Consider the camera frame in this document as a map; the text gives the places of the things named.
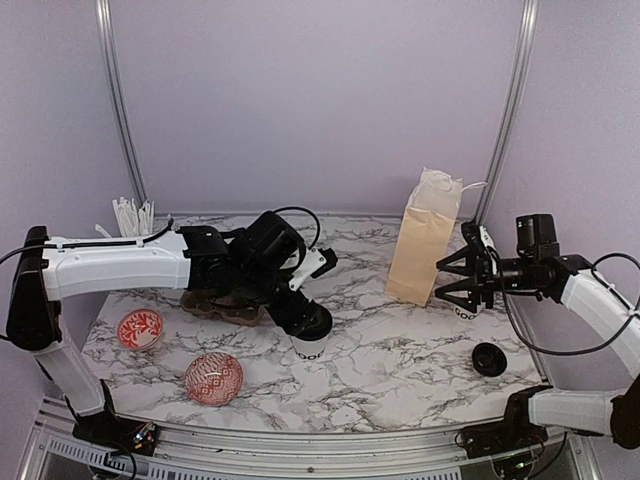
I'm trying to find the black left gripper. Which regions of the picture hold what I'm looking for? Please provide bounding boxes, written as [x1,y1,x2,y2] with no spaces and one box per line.
[235,262,323,336]

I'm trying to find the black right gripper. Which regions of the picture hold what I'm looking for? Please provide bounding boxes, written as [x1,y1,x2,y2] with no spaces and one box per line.
[436,244,537,313]

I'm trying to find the black cup lid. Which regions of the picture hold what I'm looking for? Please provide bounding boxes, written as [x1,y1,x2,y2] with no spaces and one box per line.
[289,302,333,341]
[471,342,508,378]

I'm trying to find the white paper coffee cup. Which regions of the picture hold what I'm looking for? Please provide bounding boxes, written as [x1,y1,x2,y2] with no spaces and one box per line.
[290,334,329,361]

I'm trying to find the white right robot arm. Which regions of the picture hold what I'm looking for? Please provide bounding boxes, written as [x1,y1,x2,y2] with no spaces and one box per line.
[435,214,639,458]

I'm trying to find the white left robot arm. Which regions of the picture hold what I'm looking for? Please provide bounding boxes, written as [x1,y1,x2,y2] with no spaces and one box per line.
[6,211,336,445]

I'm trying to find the brown cardboard cup carrier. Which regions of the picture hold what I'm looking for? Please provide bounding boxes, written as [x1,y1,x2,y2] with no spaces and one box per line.
[180,290,265,327]

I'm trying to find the brown paper bag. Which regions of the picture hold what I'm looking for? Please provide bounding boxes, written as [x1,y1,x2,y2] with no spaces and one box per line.
[385,168,463,306]

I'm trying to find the red geometric pattern bowl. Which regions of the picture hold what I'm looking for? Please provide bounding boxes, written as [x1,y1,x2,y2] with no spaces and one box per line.
[185,352,244,406]

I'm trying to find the black cup with straws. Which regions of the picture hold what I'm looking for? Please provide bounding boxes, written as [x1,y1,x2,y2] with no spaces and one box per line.
[112,197,155,238]

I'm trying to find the red floral pattern bowl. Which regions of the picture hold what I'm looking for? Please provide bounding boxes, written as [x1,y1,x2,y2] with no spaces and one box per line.
[117,309,163,351]

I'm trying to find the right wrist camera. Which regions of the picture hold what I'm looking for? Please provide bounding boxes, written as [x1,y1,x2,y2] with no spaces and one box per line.
[461,221,495,259]

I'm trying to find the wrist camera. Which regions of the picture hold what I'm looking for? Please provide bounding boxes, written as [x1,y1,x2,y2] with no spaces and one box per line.
[288,248,338,291]
[461,221,495,259]

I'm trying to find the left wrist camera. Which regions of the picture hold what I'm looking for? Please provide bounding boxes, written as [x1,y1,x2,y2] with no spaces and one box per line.
[288,248,338,291]

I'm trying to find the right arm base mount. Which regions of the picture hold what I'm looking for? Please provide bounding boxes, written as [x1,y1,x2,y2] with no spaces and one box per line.
[455,419,548,459]

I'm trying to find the front aluminium rail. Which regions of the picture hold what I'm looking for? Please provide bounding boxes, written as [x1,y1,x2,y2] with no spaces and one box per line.
[19,422,601,480]

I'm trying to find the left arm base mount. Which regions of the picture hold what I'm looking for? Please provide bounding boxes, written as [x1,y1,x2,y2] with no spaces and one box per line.
[72,412,159,456]

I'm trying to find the right aluminium frame post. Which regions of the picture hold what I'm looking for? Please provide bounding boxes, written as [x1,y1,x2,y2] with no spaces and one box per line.
[474,0,540,224]

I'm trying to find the aluminium frame post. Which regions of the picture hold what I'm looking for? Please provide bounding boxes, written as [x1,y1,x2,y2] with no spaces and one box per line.
[474,0,540,224]
[95,0,148,204]

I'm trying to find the left aluminium frame post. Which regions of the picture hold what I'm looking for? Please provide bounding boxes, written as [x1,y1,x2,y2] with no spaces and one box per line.
[95,0,148,204]

